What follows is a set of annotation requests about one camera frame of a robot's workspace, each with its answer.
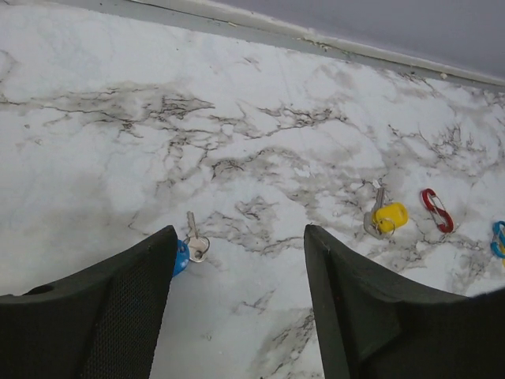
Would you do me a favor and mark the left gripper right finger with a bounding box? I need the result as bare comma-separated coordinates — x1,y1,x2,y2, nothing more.
304,225,504,378

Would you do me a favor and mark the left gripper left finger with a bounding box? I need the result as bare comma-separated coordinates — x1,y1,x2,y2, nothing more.
1,226,178,378

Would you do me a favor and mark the blue tag key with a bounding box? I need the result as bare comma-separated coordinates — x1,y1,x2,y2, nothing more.
172,211,211,277

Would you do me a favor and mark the blue S carabiner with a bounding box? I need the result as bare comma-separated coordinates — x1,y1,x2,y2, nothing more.
490,220,505,259

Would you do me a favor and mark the yellow tag key far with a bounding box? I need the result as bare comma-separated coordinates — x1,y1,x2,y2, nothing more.
363,186,409,240

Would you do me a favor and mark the dark red S carabiner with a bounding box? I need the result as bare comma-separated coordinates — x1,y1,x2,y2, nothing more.
421,188,455,234

